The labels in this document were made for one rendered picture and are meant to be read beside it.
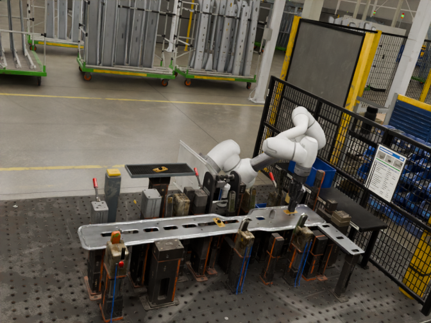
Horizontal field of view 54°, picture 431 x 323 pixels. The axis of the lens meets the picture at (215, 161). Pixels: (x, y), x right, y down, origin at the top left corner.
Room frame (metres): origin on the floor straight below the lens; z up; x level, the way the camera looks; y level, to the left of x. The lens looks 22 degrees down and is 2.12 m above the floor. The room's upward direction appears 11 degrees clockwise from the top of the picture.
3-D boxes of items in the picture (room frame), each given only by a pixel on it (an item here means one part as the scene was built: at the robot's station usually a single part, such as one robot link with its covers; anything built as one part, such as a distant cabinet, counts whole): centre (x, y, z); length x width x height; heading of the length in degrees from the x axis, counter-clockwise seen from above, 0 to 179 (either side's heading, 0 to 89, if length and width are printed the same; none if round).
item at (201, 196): (2.09, 0.05, 0.89); 0.13 x 0.11 x 0.38; 30
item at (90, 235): (1.92, -0.07, 1.00); 1.38 x 0.22 x 0.02; 120
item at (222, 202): (2.16, -0.06, 0.94); 0.18 x 0.13 x 0.49; 120
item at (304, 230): (1.96, -0.54, 0.87); 0.12 x 0.09 x 0.35; 30
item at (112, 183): (1.98, 0.51, 0.92); 0.08 x 0.08 x 0.44; 30
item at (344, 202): (2.56, -0.75, 1.02); 0.90 x 0.22 x 0.03; 30
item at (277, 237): (1.93, -0.40, 0.84); 0.11 x 0.08 x 0.29; 30
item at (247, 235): (1.81, -0.22, 0.87); 0.12 x 0.09 x 0.35; 30
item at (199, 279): (1.89, -0.01, 0.84); 0.17 x 0.06 x 0.29; 30
